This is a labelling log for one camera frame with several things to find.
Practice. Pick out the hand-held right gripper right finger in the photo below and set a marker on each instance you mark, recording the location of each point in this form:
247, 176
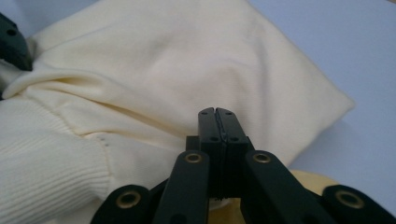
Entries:
232, 130

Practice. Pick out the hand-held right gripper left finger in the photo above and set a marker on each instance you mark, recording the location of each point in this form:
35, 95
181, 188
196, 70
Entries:
208, 130

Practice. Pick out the cream baby pants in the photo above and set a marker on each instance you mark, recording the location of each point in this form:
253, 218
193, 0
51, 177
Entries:
155, 62

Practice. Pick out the white board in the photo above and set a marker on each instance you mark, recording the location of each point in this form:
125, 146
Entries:
358, 62

